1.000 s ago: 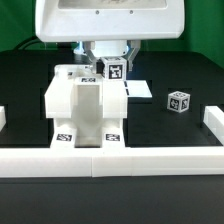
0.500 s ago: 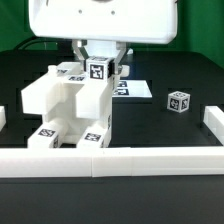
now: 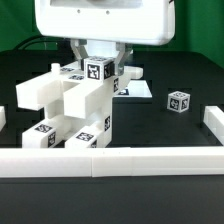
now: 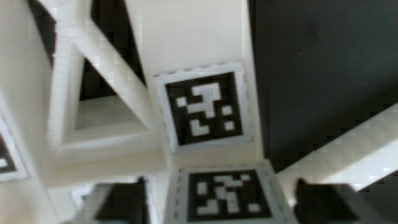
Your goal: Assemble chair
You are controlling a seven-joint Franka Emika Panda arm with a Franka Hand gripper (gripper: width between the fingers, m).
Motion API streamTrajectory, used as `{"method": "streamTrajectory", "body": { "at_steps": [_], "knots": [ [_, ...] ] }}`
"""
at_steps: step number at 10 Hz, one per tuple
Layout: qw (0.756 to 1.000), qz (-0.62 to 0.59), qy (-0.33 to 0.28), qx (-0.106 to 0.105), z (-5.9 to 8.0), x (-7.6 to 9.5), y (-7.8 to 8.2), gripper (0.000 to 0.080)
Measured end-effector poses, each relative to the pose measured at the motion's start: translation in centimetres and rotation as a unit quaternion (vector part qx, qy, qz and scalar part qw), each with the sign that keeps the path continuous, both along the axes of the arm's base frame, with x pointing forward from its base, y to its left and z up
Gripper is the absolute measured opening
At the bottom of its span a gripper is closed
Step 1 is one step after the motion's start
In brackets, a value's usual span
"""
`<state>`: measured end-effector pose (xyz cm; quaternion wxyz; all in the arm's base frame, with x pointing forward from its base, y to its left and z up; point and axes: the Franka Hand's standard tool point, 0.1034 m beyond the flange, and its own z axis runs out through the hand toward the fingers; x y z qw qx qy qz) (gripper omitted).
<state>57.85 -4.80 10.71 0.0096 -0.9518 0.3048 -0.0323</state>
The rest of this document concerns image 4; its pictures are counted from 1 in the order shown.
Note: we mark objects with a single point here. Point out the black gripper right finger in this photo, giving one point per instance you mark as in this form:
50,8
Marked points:
331,205

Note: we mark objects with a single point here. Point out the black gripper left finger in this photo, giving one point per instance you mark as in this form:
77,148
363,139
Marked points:
114,204

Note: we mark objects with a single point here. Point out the white chair back frame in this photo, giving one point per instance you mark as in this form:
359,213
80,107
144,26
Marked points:
79,108

